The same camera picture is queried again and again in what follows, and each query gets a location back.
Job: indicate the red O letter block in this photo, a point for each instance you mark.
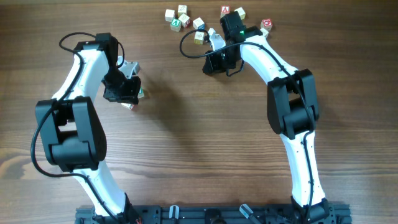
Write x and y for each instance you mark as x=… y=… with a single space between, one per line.
x=266 y=24

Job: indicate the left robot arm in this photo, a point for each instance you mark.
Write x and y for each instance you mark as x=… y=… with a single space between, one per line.
x=71 y=132

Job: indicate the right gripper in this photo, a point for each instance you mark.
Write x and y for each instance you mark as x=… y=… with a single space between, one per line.
x=209 y=61

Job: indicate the yellow S wooden block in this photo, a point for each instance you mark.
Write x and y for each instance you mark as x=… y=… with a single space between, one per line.
x=241 y=12

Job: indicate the wooden block yellow sided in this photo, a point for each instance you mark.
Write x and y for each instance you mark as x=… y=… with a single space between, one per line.
x=182 y=9

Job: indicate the red A sided block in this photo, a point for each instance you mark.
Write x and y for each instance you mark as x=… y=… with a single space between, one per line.
x=265 y=32

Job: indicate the blue sided wooden block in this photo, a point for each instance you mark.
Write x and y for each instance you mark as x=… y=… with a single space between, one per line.
x=199 y=24

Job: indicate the green J letter block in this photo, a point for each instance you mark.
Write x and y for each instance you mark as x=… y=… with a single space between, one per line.
x=141 y=93

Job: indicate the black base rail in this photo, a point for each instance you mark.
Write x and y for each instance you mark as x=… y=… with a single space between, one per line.
x=217 y=214

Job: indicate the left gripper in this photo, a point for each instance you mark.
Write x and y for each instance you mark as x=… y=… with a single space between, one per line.
x=121 y=94

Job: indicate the plain wooden block top left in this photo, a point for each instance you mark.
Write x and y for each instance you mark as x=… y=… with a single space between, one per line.
x=169 y=15

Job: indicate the red A letter block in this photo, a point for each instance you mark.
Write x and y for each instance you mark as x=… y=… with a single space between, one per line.
x=224 y=11

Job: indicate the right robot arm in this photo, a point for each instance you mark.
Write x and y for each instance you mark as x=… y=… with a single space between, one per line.
x=292 y=106

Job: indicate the yellow sided picture block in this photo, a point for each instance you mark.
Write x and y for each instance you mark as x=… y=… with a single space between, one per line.
x=199 y=37

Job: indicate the red sided wooden block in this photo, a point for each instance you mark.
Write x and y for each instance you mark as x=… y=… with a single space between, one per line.
x=185 y=20

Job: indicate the red sided picture block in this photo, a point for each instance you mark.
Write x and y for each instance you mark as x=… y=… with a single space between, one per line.
x=128 y=106

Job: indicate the green A letter block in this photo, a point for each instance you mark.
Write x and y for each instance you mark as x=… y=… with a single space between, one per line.
x=175 y=25

